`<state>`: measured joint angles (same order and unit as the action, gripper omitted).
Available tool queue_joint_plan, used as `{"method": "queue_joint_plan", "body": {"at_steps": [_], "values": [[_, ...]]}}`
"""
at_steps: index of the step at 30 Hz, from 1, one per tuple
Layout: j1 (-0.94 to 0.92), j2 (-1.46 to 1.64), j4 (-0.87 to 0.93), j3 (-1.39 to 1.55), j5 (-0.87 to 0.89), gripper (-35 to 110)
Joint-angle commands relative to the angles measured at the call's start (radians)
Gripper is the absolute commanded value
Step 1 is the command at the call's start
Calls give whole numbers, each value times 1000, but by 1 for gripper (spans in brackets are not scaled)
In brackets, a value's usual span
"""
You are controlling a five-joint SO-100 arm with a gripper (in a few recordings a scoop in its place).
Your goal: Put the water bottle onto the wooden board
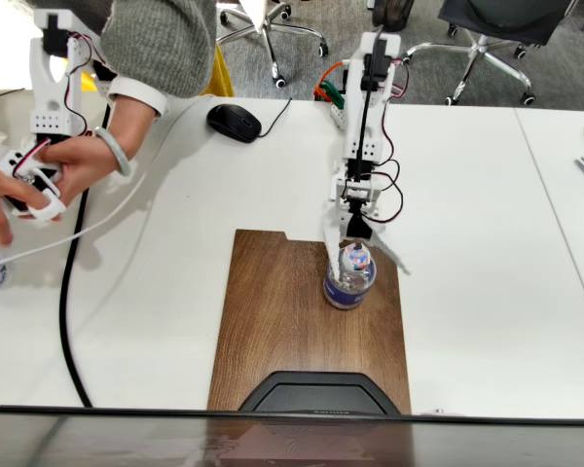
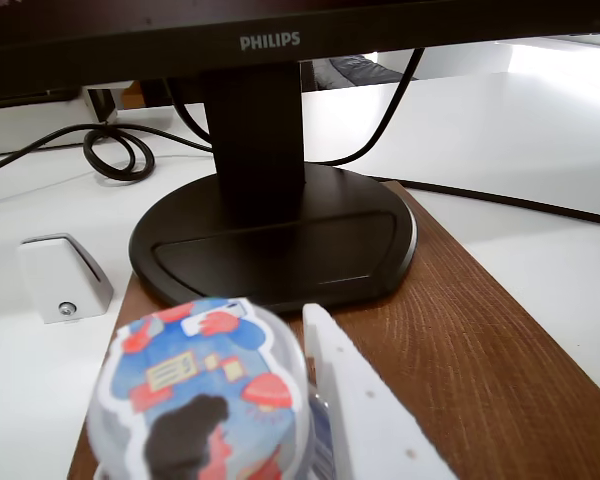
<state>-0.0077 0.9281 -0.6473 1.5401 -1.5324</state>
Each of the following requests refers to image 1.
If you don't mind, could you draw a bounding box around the white leader arm with handle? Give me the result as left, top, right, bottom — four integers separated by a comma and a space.
0, 8, 118, 223

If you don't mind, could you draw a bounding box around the person's left hand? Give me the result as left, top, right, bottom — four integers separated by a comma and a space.
37, 129, 123, 211

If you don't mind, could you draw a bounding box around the brown wooden board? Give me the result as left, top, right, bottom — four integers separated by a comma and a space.
206, 228, 413, 415

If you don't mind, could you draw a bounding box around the green table clamp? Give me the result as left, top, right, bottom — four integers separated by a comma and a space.
315, 80, 349, 111

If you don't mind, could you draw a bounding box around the black computer mouse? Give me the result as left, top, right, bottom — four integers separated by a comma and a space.
205, 103, 263, 145

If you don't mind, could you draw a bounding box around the black computer monitor with stand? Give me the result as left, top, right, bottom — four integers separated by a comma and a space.
0, 370, 584, 467

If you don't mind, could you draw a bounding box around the white office chair chrome base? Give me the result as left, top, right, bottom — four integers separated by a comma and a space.
216, 0, 330, 90

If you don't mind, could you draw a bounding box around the dark brown bin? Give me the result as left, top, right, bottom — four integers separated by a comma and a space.
372, 0, 416, 29

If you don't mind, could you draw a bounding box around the black office chair chrome base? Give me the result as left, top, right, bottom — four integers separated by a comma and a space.
401, 0, 580, 107

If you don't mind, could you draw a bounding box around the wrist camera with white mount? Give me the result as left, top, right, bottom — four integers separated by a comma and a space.
341, 177, 374, 216

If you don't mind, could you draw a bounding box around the black camera cable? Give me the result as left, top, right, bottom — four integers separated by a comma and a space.
353, 26, 385, 189

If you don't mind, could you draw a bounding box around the thin black mouse cable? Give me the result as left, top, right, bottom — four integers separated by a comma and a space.
257, 96, 293, 139

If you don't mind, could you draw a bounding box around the orange cable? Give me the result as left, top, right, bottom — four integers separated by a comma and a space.
313, 60, 351, 97

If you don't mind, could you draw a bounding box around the pale green jade bracelet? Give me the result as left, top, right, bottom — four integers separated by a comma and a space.
94, 126, 133, 177

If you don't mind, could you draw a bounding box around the thick black cable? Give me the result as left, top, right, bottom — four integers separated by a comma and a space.
58, 101, 113, 409

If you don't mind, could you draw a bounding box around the long white cable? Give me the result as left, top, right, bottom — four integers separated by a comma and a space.
0, 164, 147, 272

